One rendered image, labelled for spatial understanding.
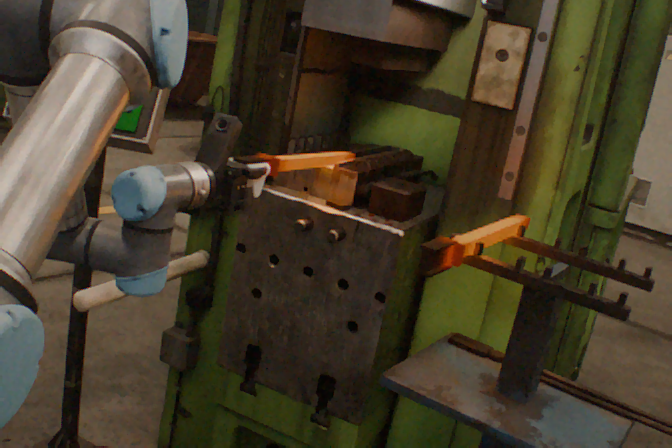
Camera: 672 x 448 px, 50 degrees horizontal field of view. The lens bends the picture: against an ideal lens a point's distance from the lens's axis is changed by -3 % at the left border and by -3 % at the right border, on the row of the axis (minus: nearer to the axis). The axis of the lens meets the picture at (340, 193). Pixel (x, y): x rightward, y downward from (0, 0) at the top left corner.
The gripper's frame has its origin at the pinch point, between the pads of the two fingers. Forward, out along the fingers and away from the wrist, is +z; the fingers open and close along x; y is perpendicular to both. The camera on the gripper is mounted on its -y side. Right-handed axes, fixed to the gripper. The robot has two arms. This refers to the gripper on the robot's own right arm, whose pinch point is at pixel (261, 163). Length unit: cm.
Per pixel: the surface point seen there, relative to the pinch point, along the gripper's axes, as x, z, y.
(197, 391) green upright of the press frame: -33, 43, 77
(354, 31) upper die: 0.7, 26.9, -26.5
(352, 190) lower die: 7.1, 27.6, 6.2
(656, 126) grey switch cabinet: 51, 553, -6
